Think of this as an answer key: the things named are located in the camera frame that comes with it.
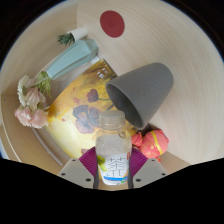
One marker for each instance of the pale teal vase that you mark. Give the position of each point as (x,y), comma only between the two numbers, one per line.
(73,58)

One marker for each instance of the red plush toy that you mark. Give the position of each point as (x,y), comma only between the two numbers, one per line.
(153,145)

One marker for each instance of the pink and white flower bouquet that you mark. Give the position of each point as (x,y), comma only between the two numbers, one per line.
(31,103)

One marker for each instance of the grey mug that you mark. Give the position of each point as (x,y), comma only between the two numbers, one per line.
(146,90)

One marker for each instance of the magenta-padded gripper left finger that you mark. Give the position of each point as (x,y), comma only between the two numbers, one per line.
(76,171)

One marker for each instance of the clear plastic drink bottle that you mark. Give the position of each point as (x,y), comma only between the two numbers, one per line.
(113,148)

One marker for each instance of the flat round red coaster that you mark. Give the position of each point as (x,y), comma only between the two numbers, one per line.
(112,23)

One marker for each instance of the yellow poppy flower painting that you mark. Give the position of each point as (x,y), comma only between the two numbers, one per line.
(73,116)

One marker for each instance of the spiky succulent in white pot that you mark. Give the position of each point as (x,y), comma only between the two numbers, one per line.
(78,33)

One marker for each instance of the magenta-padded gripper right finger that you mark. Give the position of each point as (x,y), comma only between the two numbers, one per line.
(149,171)

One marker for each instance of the white light bar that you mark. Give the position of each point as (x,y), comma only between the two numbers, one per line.
(46,146)

